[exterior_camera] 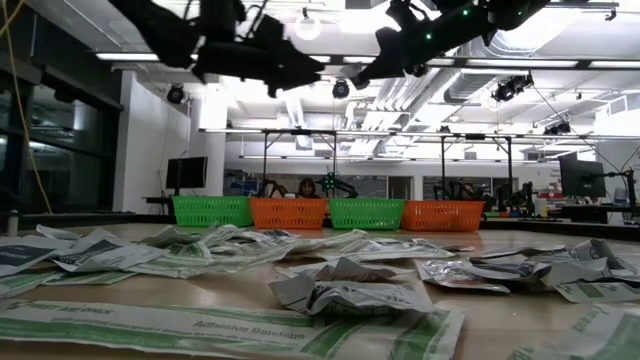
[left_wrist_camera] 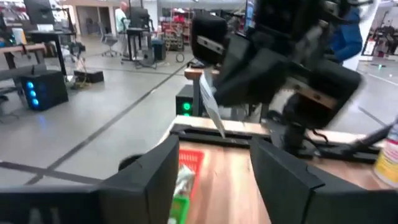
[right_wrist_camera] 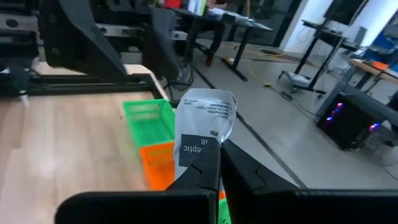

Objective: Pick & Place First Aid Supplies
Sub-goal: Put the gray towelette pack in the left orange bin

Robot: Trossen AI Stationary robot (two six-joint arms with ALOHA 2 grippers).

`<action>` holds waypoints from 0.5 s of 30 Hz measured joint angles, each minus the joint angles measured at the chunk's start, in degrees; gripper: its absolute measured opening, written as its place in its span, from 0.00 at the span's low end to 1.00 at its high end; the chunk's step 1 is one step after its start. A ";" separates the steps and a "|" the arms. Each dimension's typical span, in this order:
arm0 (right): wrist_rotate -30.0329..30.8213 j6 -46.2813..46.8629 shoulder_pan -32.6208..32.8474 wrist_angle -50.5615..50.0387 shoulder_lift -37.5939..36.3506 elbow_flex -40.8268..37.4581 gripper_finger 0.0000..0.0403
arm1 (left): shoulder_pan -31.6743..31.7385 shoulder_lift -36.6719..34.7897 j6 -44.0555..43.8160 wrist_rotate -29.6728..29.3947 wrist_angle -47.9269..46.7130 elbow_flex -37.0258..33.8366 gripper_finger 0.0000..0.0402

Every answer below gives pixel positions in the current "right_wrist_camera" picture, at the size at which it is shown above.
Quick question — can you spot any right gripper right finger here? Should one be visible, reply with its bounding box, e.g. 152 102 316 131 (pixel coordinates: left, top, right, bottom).
221 138 299 224

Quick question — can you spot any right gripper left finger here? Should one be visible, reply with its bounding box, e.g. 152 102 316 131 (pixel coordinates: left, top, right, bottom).
166 138 222 224

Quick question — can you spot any white wipe packet dark label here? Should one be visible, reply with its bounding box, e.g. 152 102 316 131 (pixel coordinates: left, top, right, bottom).
173 88 238 181

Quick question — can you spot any green plastic basket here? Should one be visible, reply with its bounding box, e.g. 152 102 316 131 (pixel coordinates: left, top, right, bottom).
218 198 233 224
123 98 177 149

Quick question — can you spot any orange plastic basket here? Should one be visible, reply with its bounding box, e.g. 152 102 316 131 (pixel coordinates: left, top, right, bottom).
139 141 226 200

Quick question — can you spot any black floor fan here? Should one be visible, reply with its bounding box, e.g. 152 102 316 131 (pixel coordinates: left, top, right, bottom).
167 55 195 91

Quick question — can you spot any black stand white base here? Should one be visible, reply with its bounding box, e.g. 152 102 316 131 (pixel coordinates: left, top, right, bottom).
278 20 364 95

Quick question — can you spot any black computer tower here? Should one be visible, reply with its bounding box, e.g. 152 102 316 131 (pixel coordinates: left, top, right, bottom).
315 92 398 152

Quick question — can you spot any person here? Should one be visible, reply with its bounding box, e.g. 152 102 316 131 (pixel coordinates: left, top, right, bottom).
203 0 229 68

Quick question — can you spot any black table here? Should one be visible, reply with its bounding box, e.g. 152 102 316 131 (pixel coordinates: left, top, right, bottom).
172 7 274 82

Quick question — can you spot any wooden desk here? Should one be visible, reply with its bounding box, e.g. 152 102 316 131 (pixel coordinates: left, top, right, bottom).
349 57 398 94

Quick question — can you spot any yellow floor cable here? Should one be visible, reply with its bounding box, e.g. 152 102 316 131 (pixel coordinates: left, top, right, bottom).
217 46 295 100

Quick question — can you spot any dark wall screen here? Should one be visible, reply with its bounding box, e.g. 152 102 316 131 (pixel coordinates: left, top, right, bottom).
323 0 364 26

